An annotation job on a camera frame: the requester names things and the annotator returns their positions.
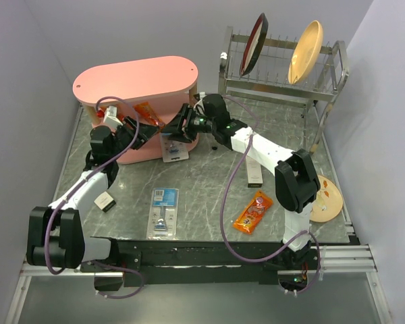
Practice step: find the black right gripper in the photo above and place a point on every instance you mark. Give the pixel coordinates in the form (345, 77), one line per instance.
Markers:
(175, 126)

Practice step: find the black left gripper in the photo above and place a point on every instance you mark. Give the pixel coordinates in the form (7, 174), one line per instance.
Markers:
(140, 133)

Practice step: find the blue boxed razor pack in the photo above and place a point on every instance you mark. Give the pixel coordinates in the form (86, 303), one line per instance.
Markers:
(173, 151)
(162, 217)

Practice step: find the orange razor pack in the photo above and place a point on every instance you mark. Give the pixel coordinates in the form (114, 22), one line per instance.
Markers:
(253, 213)
(148, 114)

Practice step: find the white black slim box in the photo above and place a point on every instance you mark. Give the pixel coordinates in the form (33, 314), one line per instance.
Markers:
(254, 173)
(105, 202)

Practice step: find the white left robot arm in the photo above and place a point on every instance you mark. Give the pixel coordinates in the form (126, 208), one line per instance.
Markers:
(55, 235)

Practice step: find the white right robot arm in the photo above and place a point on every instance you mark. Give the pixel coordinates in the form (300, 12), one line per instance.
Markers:
(296, 180)

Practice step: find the pink three-tier shelf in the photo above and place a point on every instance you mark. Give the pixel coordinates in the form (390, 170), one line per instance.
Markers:
(165, 82)

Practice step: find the dark red plate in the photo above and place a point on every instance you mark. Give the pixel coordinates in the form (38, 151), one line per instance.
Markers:
(254, 45)

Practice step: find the metal dish rack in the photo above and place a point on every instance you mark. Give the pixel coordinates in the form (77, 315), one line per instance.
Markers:
(268, 81)

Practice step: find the yellow plate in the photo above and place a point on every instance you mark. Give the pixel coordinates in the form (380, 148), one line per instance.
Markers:
(306, 53)

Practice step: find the beige flat plate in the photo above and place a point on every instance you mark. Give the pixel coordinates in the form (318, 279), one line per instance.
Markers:
(329, 202)

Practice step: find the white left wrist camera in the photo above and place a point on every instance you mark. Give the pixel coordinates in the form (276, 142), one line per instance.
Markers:
(111, 118)

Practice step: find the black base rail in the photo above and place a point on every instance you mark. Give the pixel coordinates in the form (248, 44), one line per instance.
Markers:
(188, 262)

